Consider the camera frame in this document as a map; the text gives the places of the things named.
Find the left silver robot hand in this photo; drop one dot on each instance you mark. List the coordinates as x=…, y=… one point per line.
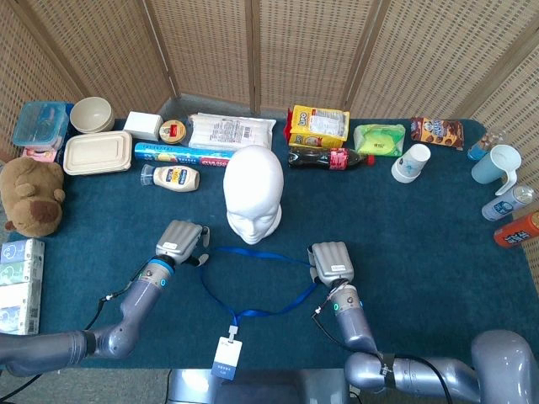
x=179, y=240

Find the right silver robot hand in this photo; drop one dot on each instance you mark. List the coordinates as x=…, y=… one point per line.
x=332, y=261

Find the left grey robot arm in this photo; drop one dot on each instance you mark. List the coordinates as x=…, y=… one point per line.
x=139, y=294

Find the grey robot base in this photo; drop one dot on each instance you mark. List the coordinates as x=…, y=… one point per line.
x=252, y=387

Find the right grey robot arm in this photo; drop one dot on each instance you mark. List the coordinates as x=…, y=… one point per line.
x=358, y=328

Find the mayonnaise squeeze bottle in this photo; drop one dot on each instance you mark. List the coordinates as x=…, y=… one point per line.
x=177, y=177

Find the blue felt table cover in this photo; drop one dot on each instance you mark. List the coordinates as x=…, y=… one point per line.
x=379, y=210

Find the blue plastic wrap box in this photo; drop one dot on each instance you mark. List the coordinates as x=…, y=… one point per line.
x=177, y=153

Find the white foam mannequin head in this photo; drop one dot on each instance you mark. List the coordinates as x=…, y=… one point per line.
x=252, y=185

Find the cola bottle with red label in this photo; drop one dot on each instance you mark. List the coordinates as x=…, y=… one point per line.
x=320, y=157

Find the round tin with red label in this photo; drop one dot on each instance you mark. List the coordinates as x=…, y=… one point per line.
x=172, y=131

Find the small white box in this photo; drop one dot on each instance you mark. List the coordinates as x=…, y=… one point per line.
x=143, y=125

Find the beige lidded lunch box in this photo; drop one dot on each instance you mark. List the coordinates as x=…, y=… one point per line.
x=97, y=151

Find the white plastic pack with barcode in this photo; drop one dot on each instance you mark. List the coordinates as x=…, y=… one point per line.
x=231, y=131

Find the white paper cup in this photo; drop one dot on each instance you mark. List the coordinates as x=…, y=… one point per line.
x=410, y=164

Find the green wet wipes pack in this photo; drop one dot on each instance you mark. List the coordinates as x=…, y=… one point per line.
x=379, y=141

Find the yellow snack box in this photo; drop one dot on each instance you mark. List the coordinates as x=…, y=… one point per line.
x=320, y=124

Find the beige bowl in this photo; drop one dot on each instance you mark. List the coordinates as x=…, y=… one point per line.
x=90, y=115

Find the brown plush animal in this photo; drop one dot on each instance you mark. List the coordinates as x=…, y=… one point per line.
x=29, y=193

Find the tissue multipack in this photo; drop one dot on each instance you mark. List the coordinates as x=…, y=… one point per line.
x=21, y=278

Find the pink box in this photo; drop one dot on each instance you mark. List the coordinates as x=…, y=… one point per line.
x=40, y=155

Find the brown cookie bag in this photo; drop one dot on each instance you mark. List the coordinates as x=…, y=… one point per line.
x=438, y=131

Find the white and blue can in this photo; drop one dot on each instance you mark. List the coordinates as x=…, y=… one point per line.
x=503, y=206

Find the clear container with blue lid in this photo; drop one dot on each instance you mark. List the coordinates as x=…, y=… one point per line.
x=40, y=122

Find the clear bottle with blue label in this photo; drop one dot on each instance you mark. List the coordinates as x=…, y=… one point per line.
x=480, y=149

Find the orange can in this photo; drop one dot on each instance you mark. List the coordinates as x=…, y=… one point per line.
x=518, y=231

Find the woven bamboo folding screen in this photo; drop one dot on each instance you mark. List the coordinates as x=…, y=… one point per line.
x=210, y=42

